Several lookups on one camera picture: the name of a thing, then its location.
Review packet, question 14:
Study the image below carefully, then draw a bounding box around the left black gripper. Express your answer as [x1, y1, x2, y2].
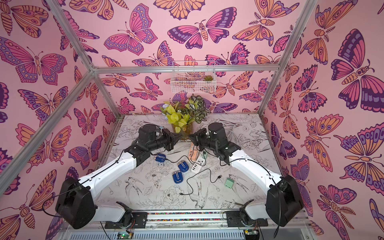
[147, 129, 183, 154]

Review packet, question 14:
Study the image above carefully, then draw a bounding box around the black usb cable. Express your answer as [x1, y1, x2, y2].
[179, 149, 223, 196]
[149, 143, 199, 166]

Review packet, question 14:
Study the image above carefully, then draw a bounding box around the green charger adapter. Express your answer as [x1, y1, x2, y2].
[202, 151, 208, 160]
[225, 178, 235, 189]

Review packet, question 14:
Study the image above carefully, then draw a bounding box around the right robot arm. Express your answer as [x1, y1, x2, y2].
[189, 123, 304, 227]

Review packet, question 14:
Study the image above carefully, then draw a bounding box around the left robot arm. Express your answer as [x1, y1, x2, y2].
[55, 124, 182, 230]

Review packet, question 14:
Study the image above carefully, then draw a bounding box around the pink power strip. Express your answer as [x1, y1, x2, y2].
[188, 143, 200, 162]

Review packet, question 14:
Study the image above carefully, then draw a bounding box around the white power strip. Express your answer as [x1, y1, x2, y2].
[191, 158, 206, 174]

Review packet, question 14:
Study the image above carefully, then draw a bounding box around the potted green plant glass vase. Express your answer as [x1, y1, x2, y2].
[160, 92, 209, 140]

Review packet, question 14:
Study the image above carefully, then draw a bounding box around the white wire basket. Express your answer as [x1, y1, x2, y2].
[170, 60, 217, 94]

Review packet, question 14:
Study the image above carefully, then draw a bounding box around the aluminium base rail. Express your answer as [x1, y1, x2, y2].
[56, 209, 310, 240]

